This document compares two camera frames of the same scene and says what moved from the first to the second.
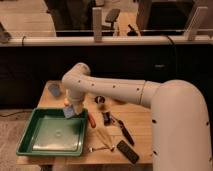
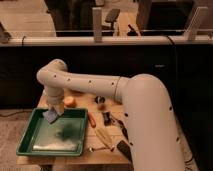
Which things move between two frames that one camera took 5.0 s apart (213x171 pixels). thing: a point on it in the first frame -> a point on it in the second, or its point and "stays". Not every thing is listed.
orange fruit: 66,101 stays
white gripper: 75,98 -> 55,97
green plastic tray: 49,133 stays
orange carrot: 92,120 stays
